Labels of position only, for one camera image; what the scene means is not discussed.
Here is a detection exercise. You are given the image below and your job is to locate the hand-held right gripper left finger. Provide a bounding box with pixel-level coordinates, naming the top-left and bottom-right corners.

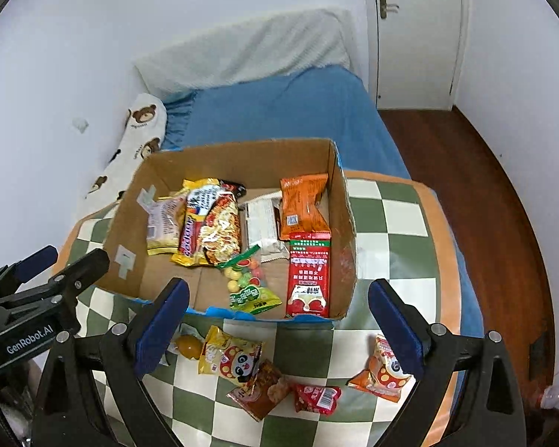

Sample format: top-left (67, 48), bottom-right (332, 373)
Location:
top-left (32, 277), bottom-right (190, 447)

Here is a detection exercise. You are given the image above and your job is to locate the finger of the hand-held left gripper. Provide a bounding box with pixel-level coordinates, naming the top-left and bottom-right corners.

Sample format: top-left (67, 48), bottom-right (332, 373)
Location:
top-left (0, 248), bottom-right (111, 308)
top-left (0, 244), bottom-right (59, 297)

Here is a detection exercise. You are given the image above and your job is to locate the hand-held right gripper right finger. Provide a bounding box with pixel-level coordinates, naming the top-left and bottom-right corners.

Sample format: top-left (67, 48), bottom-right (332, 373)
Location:
top-left (368, 278), bottom-right (528, 447)

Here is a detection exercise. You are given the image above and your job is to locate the green candy packet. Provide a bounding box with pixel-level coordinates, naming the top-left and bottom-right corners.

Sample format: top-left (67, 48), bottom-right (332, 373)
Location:
top-left (215, 244), bottom-right (284, 314)

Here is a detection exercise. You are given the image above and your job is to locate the yellow pink snack packet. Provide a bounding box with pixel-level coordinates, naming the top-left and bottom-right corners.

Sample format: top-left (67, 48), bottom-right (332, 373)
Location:
top-left (145, 194), bottom-right (188, 256)

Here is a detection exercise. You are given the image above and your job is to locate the red green snack packet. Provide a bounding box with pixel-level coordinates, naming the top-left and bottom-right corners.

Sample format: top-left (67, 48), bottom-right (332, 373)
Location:
top-left (285, 232), bottom-right (332, 320)

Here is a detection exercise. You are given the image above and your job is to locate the instant noodle packet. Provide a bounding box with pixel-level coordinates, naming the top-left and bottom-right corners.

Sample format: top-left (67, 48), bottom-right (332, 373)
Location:
top-left (170, 178), bottom-right (247, 267)

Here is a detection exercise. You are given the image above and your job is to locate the white snack packet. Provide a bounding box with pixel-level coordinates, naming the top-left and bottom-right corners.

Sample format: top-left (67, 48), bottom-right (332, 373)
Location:
top-left (239, 197), bottom-right (290, 262)

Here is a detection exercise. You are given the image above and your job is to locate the cardboard box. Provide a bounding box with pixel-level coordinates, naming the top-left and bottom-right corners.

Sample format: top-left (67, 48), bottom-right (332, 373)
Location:
top-left (94, 137), bottom-right (359, 324)

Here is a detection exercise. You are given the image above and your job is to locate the braised egg packet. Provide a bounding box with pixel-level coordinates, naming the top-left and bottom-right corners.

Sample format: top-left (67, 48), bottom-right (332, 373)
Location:
top-left (168, 333), bottom-right (203, 365)

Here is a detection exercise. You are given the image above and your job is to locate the orange panda snack packet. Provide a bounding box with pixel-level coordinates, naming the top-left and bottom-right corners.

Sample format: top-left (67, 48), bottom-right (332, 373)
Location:
top-left (346, 334), bottom-right (415, 402)

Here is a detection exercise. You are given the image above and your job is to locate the yellow panda snack packet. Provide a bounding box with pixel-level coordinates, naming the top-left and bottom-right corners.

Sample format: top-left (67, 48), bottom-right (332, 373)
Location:
top-left (198, 325), bottom-right (264, 385)

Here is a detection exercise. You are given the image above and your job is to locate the small red snack packet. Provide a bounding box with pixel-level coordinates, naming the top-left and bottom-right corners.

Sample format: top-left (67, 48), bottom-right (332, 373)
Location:
top-left (291, 383), bottom-right (342, 415)

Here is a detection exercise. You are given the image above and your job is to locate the green white checkered mat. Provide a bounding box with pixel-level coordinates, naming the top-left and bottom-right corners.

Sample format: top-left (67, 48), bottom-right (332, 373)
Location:
top-left (56, 170), bottom-right (462, 447)

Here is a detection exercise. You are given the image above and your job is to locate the brown snack packet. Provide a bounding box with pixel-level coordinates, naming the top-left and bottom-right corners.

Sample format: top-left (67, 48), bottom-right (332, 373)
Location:
top-left (227, 359), bottom-right (292, 422)

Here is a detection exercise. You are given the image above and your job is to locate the bear print pillow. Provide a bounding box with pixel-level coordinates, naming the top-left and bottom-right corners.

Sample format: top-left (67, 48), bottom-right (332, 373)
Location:
top-left (81, 93), bottom-right (168, 212)

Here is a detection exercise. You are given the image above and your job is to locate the clear plastic bag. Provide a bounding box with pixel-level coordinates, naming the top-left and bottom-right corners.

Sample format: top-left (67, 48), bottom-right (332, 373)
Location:
top-left (539, 384), bottom-right (559, 410)

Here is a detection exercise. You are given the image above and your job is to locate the blue bed sheet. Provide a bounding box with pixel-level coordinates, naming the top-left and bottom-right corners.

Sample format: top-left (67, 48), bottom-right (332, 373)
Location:
top-left (161, 64), bottom-right (487, 340)

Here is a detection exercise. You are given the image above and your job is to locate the white textured pillow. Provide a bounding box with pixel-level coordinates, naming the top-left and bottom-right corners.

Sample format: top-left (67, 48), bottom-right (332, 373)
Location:
top-left (134, 7), bottom-right (355, 96)

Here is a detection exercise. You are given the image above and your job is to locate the white door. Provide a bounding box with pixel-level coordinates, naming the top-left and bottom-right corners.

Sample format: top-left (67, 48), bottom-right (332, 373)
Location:
top-left (361, 0), bottom-right (471, 110)

